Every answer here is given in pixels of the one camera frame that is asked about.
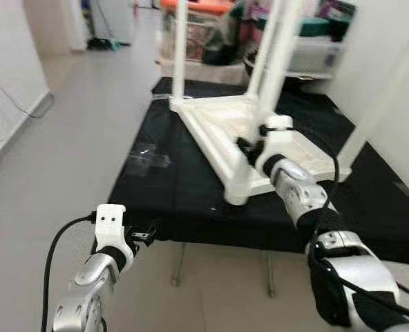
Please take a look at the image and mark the clear plastic container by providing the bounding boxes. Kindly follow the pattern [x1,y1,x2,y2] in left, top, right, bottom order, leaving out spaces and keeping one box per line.
[287,35,343,74]

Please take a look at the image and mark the beige cloth covered platform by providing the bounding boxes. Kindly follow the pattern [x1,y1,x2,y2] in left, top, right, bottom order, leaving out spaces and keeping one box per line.
[156,55,250,87]

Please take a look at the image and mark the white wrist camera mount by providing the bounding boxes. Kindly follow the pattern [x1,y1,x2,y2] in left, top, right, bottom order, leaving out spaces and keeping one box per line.
[256,116,295,167]
[94,205,133,257]

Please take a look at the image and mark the metal folding table frame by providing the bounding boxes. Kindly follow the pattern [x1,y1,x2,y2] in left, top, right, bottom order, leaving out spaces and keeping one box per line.
[170,241,278,299]

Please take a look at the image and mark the black wall cable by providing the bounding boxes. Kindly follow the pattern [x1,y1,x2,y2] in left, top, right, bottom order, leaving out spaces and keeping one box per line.
[0,66,53,120]

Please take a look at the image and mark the glossy black bag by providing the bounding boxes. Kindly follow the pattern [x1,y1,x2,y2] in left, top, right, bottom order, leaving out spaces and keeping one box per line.
[204,7,244,66]

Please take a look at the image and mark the clear box with orange lid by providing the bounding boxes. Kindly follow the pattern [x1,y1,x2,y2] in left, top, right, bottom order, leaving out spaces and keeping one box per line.
[160,0,234,63]

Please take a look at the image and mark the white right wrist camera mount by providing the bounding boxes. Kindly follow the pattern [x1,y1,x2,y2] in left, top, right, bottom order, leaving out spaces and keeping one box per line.
[256,116,295,167]

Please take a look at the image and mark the green black floor mop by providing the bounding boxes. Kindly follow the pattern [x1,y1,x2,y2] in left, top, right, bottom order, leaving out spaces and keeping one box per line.
[87,35,131,53]

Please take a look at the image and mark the green round pot lid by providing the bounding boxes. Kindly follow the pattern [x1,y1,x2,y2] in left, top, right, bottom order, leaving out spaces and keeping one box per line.
[298,17,334,37]

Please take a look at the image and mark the black tablecloth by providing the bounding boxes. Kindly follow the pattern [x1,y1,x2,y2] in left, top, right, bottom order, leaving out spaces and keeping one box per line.
[108,76,409,270]

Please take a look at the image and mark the white plastic table top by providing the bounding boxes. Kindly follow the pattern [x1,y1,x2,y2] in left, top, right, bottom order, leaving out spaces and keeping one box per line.
[169,93,354,206]

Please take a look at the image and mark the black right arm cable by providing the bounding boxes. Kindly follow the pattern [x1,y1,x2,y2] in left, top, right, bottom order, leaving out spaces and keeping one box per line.
[258,124,409,326]

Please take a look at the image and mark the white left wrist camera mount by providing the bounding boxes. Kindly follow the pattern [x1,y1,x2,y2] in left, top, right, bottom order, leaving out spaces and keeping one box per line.
[94,205,133,257]

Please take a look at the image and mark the clear tape strip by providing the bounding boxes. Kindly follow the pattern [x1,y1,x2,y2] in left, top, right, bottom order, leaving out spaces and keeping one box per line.
[129,142,171,170]

